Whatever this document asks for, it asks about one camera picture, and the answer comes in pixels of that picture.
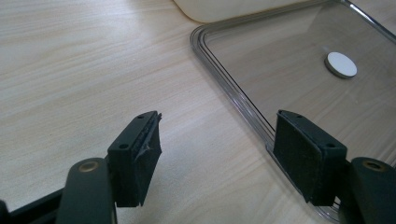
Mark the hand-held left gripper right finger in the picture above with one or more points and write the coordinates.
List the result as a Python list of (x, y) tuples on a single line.
[(306, 158)]

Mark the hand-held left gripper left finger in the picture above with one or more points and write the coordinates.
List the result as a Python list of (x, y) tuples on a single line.
[(134, 161)]

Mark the clear plastic lid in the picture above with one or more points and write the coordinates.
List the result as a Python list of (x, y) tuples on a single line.
[(280, 77)]

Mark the white round pad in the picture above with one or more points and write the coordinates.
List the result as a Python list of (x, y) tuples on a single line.
[(341, 64)]

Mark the white plastic container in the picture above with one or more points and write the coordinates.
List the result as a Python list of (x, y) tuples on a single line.
[(236, 9)]

